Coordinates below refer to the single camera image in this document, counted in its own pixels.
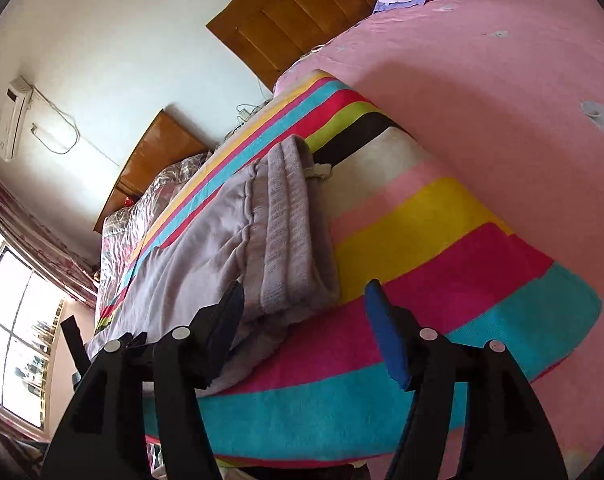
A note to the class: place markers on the white air conditioner pipe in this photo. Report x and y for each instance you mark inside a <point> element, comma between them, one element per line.
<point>92,146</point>

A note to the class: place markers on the panelled wooden headboard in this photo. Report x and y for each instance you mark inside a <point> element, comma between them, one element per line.
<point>292,10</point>

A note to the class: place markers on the pink floral quilt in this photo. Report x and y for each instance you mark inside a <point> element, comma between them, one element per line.
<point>132,230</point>

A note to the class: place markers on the lilac pants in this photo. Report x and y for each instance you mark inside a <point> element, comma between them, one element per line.
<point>192,270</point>

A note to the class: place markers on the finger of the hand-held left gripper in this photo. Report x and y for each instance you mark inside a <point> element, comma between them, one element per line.
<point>74,337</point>

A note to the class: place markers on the red patterned curtain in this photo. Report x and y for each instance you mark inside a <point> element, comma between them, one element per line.
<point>37,240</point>

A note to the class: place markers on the barred window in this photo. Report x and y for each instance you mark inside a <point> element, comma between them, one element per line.
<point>17,320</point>

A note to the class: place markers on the white power strip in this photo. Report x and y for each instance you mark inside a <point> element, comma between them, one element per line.
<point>247,115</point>

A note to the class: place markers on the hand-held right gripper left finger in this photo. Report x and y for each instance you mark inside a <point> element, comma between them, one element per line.
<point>222,330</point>

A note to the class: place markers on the pink bed sheet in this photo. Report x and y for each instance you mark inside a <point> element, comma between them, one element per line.
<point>482,85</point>

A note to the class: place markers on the white air conditioner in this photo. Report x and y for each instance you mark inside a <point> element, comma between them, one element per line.
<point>13,120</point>

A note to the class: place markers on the colourful striped blanket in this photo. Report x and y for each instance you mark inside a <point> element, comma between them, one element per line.
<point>432,240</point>

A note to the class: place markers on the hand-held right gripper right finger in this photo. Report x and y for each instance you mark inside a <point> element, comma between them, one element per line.
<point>387,330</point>

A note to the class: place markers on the plain wooden headboard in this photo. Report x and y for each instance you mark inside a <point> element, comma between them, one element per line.
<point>152,160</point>

